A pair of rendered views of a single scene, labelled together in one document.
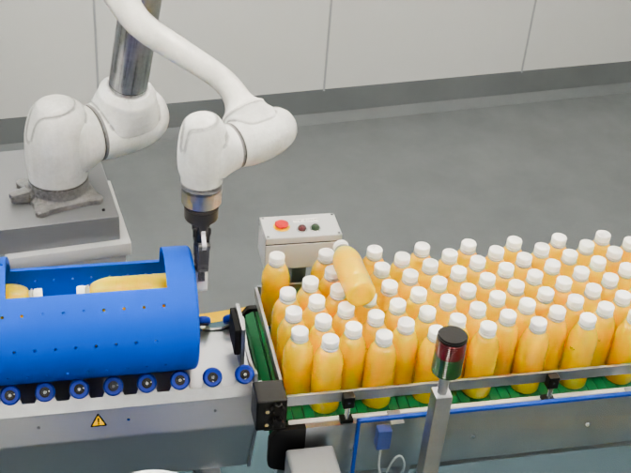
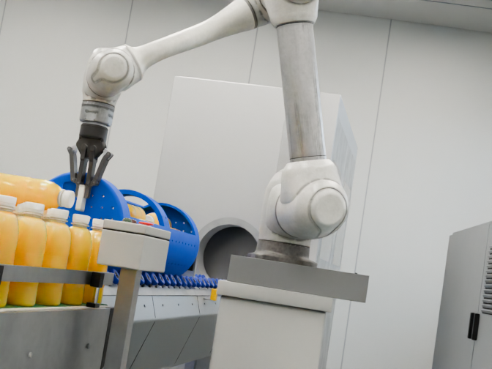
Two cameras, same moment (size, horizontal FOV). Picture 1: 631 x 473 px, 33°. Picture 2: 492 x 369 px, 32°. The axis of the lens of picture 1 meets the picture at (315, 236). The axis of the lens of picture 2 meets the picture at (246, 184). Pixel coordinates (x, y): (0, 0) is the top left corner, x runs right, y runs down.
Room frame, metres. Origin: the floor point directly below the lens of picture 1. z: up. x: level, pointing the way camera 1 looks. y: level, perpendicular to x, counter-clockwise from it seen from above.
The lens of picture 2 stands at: (3.35, -1.61, 1.04)
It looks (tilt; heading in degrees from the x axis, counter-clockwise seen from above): 6 degrees up; 117
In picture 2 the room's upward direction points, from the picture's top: 9 degrees clockwise
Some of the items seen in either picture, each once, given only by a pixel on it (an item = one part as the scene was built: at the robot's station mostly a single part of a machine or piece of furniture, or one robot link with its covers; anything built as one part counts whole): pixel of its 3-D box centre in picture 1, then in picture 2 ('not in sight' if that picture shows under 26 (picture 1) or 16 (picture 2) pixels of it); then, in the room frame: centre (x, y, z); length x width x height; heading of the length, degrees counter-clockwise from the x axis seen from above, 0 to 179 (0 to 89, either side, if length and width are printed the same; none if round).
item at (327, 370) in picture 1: (327, 374); not in sight; (1.84, -0.05, 0.99); 0.07 x 0.07 x 0.19
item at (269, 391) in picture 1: (269, 405); not in sight; (1.76, 0.07, 0.95); 0.10 x 0.07 x 0.10; 15
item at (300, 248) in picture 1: (299, 240); (135, 246); (2.28, 0.04, 1.05); 0.20 x 0.10 x 0.10; 105
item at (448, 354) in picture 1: (451, 345); not in sight; (1.69, -0.30, 1.23); 0.06 x 0.06 x 0.04
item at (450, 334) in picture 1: (447, 363); not in sight; (1.69, -0.30, 1.18); 0.06 x 0.06 x 0.16
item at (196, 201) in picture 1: (201, 192); (97, 115); (1.94, 0.25, 1.39); 0.09 x 0.09 x 0.06
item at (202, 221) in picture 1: (201, 221); (91, 141); (1.94, 0.25, 1.32); 0.08 x 0.07 x 0.09; 15
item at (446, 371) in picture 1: (447, 361); not in sight; (1.69, -0.30, 1.18); 0.06 x 0.06 x 0.05
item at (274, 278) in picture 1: (274, 290); (93, 264); (2.13, 0.09, 0.99); 0.07 x 0.07 x 0.19
